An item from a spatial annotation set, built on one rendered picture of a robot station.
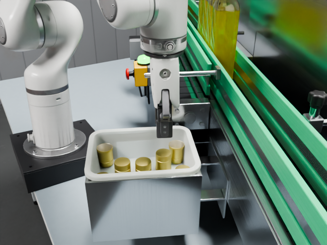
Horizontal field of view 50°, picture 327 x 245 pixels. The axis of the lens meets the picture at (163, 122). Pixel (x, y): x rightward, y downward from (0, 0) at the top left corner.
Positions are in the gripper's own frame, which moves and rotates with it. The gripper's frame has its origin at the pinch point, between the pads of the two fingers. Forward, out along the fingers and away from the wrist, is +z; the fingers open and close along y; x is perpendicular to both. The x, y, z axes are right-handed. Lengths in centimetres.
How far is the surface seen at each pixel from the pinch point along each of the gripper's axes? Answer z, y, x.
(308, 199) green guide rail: -7.4, -32.5, -14.8
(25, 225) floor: 106, 79, 69
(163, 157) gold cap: 7.6, -1.7, 0.2
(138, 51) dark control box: 10, 76, 5
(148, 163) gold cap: 7.4, -3.8, 3.3
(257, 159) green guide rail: -1.9, -16.8, -14.2
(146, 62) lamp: 5, 50, 2
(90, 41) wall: 62, 269, 51
